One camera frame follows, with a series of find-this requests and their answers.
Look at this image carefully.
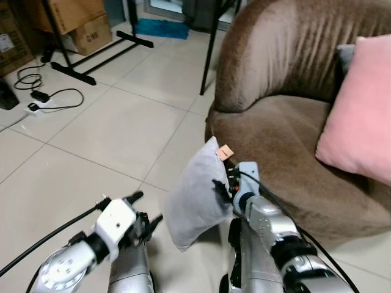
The black floor cable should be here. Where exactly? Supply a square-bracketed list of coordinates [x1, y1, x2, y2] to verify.
[13, 60, 86, 114]

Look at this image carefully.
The brown round sofa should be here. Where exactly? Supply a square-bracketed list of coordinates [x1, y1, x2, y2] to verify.
[204, 0, 391, 244]

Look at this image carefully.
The cardboard box with label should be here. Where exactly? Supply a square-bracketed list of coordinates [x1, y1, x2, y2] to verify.
[0, 0, 35, 78]

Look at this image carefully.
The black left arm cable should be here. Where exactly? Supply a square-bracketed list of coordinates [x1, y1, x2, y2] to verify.
[0, 197, 113, 278]

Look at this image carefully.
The small printed cardboard box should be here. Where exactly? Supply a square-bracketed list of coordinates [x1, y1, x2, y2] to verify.
[63, 13, 114, 57]

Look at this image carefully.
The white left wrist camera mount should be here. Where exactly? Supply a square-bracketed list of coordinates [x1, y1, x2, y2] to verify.
[94, 198, 138, 246]

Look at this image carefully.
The black slanted pole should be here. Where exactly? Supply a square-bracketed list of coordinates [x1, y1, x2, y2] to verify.
[199, 0, 243, 97]

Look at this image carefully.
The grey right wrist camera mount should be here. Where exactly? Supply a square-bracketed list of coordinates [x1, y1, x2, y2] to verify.
[235, 161, 261, 197]

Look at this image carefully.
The black metal stand frame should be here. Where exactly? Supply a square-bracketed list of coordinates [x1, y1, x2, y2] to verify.
[40, 0, 155, 87]

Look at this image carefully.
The tan pillow tag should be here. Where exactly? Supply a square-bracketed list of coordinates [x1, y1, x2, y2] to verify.
[216, 144, 235, 161]

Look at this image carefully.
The blue floor mat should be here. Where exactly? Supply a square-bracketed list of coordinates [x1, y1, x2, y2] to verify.
[134, 18, 191, 41]

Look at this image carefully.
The black power adapter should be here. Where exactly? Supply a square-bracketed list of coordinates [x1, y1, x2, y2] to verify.
[30, 90, 51, 104]

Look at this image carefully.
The grey pillow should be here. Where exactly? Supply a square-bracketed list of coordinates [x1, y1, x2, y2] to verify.
[164, 136, 236, 253]

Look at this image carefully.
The large plain cardboard box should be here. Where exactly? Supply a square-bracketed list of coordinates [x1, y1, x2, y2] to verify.
[24, 0, 108, 35]

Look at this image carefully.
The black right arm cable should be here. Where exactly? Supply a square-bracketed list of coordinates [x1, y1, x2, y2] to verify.
[237, 171, 362, 293]

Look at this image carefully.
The black box on floor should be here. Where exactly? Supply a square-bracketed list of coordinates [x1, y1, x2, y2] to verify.
[0, 78, 20, 111]

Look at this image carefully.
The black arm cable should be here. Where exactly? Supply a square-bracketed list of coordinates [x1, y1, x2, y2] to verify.
[0, 197, 113, 278]
[237, 171, 362, 293]

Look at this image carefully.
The white power strip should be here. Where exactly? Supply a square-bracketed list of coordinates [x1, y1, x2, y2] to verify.
[25, 102, 47, 117]

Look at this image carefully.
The grey-blue cushion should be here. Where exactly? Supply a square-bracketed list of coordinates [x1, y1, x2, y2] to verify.
[334, 43, 357, 75]

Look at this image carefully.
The white power strip cord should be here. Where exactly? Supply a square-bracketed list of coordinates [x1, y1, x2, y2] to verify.
[0, 110, 31, 133]

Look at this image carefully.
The pink pillow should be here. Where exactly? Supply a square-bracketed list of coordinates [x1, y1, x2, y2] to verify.
[315, 34, 391, 186]

